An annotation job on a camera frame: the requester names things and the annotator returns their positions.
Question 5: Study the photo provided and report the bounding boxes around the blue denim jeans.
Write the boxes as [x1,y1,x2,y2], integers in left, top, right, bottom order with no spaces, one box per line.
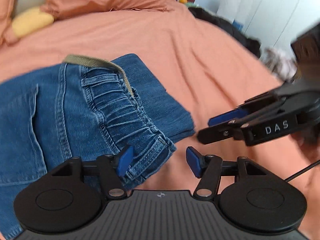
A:
[1,54,194,239]

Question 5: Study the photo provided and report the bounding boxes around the person right hand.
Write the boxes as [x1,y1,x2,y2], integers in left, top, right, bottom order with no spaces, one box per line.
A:
[291,132,319,163]

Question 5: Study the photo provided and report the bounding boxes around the white patterned cloth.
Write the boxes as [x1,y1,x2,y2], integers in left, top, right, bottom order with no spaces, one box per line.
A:
[261,47,301,83]

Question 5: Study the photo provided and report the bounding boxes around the orange bed sheet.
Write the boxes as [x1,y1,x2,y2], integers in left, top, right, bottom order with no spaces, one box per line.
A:
[1,0,319,239]

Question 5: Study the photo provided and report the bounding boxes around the dark clothes pile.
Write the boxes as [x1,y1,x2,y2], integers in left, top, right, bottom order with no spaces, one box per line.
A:
[188,7,261,59]

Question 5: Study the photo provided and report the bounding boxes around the yellow small pillow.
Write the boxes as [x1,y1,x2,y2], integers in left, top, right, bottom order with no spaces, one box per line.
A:
[11,7,54,38]

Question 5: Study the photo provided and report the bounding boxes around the left orange pillow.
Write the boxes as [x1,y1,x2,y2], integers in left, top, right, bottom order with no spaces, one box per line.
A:
[0,0,15,45]

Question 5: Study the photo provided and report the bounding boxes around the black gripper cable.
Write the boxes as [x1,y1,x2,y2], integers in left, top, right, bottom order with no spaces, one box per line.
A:
[285,158,320,183]

